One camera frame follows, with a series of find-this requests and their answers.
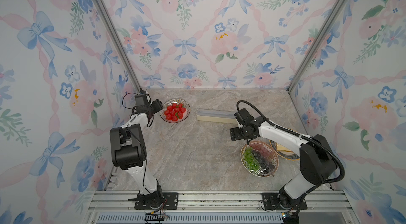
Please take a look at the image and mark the glass bowl of strawberries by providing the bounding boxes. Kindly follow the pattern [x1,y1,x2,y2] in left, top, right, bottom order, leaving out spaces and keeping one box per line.
[160,99,191,124]

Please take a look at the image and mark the cream plastic wrap dispenser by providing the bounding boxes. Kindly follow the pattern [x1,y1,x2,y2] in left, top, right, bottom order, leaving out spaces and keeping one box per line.
[196,109,238,125]

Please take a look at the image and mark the plate of grapes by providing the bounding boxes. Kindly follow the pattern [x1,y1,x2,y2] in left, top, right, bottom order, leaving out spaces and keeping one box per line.
[240,140,280,177]

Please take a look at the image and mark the blue yellow-rimmed plate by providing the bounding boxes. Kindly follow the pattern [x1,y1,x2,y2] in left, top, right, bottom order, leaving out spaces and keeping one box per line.
[269,139,301,161]

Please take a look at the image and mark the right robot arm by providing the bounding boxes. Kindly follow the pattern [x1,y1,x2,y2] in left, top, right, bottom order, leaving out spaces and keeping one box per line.
[230,108,345,209]

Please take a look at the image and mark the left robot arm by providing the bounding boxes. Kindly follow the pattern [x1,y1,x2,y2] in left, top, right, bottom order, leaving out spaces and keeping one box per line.
[110,91,164,210]

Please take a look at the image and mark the bread slices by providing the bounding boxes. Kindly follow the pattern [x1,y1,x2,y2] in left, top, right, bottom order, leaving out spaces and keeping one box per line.
[276,144,294,155]

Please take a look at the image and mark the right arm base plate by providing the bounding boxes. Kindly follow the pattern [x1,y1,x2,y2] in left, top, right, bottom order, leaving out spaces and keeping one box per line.
[261,192,308,211]

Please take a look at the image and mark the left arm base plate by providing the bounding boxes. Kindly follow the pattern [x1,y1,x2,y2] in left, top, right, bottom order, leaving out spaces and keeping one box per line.
[134,191,179,210]

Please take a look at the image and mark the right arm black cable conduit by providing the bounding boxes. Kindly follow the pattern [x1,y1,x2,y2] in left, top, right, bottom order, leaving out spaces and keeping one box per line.
[236,100,346,184]

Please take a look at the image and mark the aluminium front rail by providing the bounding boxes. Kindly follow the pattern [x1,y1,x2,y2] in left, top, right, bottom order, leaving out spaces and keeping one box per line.
[83,191,360,224]

